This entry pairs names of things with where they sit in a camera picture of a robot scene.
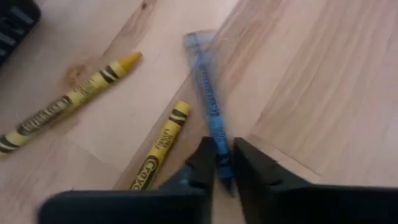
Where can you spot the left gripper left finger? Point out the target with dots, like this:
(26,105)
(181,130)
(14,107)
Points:
(186,199)

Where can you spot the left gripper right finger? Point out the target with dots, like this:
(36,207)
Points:
(267,193)

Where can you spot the blue crayon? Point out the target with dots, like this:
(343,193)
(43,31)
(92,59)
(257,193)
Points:
(208,93)

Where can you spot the yellow crayon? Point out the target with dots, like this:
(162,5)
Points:
(77,95)
(168,133)

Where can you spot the black slotted plastic basket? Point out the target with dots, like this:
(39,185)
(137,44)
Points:
(15,18)

